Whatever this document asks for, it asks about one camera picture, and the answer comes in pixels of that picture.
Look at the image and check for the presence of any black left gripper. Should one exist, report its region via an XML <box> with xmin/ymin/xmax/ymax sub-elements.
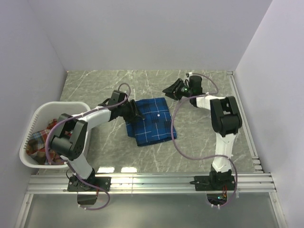
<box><xmin>118</xmin><ymin>99</ymin><xmax>145</xmax><ymax>124</ymax></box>

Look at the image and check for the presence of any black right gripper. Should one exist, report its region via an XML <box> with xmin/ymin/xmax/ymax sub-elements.
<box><xmin>162</xmin><ymin>78</ymin><xmax>192</xmax><ymax>101</ymax></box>

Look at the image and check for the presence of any blue plaid long sleeve shirt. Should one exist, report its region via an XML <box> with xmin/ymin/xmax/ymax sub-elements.
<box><xmin>126</xmin><ymin>97</ymin><xmax>177</xmax><ymax>147</ymax></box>

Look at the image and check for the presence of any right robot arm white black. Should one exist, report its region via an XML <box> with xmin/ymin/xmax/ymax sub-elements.
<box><xmin>163</xmin><ymin>72</ymin><xmax>242</xmax><ymax>191</ymax></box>

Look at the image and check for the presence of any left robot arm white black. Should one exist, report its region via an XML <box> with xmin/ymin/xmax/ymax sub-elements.
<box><xmin>46</xmin><ymin>90</ymin><xmax>144</xmax><ymax>191</ymax></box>

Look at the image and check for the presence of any white plastic laundry basket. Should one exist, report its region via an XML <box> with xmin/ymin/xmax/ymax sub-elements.
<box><xmin>19</xmin><ymin>102</ymin><xmax>90</xmax><ymax>170</ymax></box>

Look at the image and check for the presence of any red brown plaid shirt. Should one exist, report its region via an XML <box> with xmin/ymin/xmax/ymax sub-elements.
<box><xmin>26</xmin><ymin>119</ymin><xmax>57</xmax><ymax>165</ymax></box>

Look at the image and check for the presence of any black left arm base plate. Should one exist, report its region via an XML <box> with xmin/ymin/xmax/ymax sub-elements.
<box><xmin>67</xmin><ymin>176</ymin><xmax>111</xmax><ymax>192</ymax></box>

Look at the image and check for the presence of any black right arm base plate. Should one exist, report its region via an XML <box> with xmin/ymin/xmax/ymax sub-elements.
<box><xmin>190</xmin><ymin>176</ymin><xmax>236</xmax><ymax>191</ymax></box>

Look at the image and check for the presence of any aluminium mounting rail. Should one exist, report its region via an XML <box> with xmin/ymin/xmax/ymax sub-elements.
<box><xmin>26</xmin><ymin>173</ymin><xmax>276</xmax><ymax>195</ymax></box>

